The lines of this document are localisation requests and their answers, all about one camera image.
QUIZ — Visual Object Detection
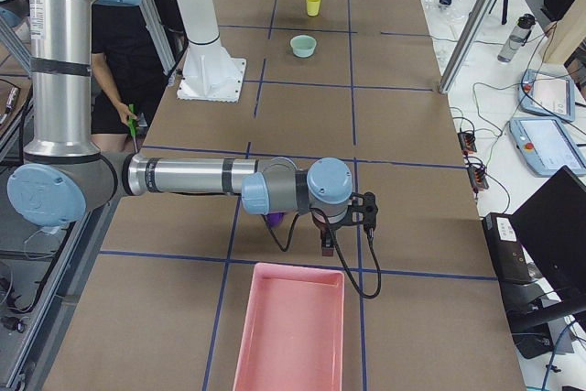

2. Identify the orange black connector block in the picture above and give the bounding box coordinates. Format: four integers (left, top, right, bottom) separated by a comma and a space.
458, 131, 477, 156

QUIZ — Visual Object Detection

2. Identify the green tool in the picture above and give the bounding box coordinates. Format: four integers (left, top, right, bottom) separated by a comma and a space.
127, 103, 137, 138

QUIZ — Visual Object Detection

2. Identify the yellow plastic cup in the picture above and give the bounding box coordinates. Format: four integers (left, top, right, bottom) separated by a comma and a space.
306, 0, 321, 17

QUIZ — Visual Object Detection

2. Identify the small black tripod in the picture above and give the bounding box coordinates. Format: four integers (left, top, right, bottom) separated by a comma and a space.
488, 0, 509, 25

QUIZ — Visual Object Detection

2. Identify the aluminium frame post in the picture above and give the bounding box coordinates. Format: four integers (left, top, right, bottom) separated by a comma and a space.
439, 0, 494, 94

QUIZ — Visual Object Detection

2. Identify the far teach pendant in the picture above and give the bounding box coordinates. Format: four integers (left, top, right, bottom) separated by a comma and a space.
518, 69, 575, 123

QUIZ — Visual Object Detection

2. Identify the black box device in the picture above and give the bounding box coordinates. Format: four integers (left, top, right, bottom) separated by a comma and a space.
482, 212, 532, 285

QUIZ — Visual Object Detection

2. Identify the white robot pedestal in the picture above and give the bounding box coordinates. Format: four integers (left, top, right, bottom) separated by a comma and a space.
177, 0, 246, 103

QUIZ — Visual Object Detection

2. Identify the person in black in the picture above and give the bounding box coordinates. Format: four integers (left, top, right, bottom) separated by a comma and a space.
91, 5, 168, 152

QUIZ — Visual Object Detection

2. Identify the light green bowl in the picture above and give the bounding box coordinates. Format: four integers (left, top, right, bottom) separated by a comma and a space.
289, 35, 317, 58

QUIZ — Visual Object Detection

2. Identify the teach pendant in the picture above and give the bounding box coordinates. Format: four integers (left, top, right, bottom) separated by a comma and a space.
508, 116, 585, 177
518, 69, 575, 123

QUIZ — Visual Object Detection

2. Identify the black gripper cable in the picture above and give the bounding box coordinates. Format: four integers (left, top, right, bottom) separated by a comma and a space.
264, 212, 382, 299

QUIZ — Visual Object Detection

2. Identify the black monitor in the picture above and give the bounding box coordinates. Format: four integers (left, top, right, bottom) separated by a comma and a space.
508, 166, 585, 347

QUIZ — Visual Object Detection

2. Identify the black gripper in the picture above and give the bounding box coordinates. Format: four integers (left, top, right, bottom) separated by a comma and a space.
311, 210, 342, 257

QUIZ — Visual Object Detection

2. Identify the clear water bottle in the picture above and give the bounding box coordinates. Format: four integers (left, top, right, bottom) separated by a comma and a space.
497, 14, 536, 63

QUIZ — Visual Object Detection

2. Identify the pink plastic bin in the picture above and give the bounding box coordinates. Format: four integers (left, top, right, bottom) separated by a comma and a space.
233, 263, 344, 390

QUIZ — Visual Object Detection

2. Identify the near teach pendant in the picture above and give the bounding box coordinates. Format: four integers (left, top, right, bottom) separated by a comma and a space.
508, 116, 585, 177

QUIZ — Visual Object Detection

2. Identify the purple cloth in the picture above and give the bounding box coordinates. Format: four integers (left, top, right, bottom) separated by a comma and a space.
266, 212, 286, 228

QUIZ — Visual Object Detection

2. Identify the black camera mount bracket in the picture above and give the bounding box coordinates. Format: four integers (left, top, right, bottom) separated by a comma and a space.
342, 191, 378, 240

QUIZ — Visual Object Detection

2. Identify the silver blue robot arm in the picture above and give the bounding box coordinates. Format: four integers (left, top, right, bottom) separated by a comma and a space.
7, 0, 359, 246

